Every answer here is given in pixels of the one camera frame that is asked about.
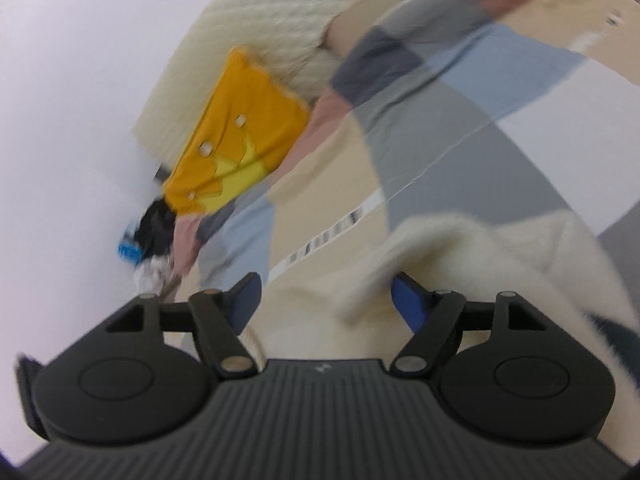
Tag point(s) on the grey wall switch plate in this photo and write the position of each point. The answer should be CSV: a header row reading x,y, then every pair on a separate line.
x,y
161,172

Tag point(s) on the white crumpled cloth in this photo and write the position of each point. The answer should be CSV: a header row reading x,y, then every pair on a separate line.
x,y
152,272

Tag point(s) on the yellow crown pillow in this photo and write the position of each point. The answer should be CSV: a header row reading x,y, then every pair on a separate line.
x,y
235,135

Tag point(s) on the black clothing on nightstand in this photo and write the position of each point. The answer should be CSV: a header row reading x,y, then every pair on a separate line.
x,y
157,227

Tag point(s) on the cream quilted headboard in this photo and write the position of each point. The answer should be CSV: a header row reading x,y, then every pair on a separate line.
x,y
260,20

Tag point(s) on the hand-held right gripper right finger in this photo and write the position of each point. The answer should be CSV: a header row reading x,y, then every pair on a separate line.
x,y
407,304

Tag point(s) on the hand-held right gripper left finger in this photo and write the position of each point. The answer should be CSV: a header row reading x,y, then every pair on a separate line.
x,y
246,300

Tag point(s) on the cream and dark teal sweater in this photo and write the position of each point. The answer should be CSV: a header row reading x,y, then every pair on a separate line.
x,y
500,260

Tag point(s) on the patchwork checked quilt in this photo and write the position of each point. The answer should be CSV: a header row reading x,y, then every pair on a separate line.
x,y
450,110

